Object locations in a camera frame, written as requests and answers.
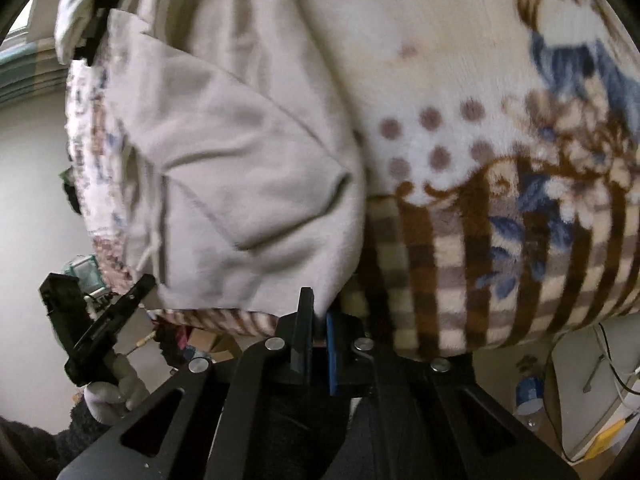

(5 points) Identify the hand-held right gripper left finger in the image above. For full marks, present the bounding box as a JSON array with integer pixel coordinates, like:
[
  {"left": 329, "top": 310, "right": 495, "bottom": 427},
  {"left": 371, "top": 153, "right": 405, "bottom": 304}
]
[{"left": 57, "top": 287, "right": 315, "bottom": 480}]

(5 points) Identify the clear water bottle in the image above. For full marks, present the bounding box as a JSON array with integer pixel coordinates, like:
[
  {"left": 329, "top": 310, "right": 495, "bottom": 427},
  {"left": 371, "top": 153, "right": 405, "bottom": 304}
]
[{"left": 514, "top": 372, "right": 547, "bottom": 433}]

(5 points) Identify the person's left forearm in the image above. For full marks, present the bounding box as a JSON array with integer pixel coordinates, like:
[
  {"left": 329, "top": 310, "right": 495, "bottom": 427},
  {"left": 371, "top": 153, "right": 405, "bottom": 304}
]
[{"left": 0, "top": 400, "right": 116, "bottom": 480}]

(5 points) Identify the teal striped curtain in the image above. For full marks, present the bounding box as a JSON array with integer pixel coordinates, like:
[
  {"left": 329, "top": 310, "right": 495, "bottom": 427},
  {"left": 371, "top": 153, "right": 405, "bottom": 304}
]
[{"left": 0, "top": 35, "right": 68, "bottom": 108}]

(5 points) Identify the yellow packet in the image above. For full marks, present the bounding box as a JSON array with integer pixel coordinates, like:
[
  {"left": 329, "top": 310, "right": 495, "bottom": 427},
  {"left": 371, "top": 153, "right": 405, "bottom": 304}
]
[{"left": 582, "top": 417, "right": 628, "bottom": 461}]

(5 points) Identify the black cable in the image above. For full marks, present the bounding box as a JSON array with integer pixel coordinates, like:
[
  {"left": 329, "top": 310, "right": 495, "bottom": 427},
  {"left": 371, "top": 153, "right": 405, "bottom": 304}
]
[{"left": 597, "top": 322, "right": 640, "bottom": 398}]

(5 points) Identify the white flat board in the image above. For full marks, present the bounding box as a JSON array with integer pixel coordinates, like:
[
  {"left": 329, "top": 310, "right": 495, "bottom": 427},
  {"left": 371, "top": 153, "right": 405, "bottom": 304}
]
[{"left": 550, "top": 317, "right": 640, "bottom": 461}]

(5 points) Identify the white cloth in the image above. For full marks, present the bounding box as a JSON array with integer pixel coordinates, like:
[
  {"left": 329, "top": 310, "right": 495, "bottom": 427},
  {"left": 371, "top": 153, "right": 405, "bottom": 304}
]
[{"left": 54, "top": 0, "right": 143, "bottom": 66}]

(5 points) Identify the beige cotton garment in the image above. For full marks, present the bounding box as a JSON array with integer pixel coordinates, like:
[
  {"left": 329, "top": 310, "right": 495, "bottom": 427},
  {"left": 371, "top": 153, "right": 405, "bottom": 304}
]
[{"left": 107, "top": 7, "right": 368, "bottom": 311}]

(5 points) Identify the black cloth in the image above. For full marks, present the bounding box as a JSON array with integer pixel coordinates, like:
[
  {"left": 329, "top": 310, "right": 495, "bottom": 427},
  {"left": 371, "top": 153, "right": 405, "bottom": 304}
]
[{"left": 75, "top": 0, "right": 142, "bottom": 67}]

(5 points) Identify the person's left hand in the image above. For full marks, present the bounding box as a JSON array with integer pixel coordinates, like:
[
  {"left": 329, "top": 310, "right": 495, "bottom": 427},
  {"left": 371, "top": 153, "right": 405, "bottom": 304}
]
[{"left": 84, "top": 347, "right": 151, "bottom": 426}]

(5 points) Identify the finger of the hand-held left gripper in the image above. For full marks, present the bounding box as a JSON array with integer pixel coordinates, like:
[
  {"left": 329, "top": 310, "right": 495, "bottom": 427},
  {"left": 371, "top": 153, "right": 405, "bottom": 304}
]
[{"left": 75, "top": 274, "right": 157, "bottom": 352}]

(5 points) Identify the green glass object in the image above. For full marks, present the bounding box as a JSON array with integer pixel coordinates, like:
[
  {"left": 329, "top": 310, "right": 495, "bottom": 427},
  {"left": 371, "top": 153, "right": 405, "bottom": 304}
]
[{"left": 64, "top": 255, "right": 108, "bottom": 297}]

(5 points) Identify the floral fleece blanket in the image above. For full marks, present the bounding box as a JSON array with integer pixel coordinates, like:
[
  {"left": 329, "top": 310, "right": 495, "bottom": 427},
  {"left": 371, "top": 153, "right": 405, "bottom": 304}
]
[{"left": 65, "top": 0, "right": 640, "bottom": 361}]

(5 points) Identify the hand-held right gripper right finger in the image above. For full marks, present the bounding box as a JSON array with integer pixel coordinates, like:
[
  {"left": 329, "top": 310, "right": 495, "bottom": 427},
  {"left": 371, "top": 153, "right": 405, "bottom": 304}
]
[{"left": 325, "top": 312, "right": 582, "bottom": 480}]

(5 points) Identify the cardboard box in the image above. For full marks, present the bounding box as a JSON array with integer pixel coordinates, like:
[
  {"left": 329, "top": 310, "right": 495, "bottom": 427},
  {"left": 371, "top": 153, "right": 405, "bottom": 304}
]
[{"left": 187, "top": 327, "right": 241, "bottom": 363}]

